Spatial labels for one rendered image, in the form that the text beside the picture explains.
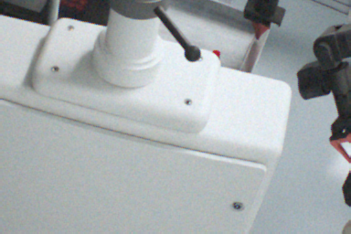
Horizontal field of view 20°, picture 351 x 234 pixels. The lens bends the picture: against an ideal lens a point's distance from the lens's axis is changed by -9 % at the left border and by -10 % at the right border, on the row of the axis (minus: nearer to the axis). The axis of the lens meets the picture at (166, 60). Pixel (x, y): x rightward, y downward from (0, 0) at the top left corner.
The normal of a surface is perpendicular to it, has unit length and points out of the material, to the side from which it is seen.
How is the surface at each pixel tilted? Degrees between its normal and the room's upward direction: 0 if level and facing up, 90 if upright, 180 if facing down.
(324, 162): 0
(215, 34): 0
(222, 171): 90
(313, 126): 0
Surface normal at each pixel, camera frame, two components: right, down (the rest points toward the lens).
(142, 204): -0.18, 0.65
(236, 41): 0.15, -0.73
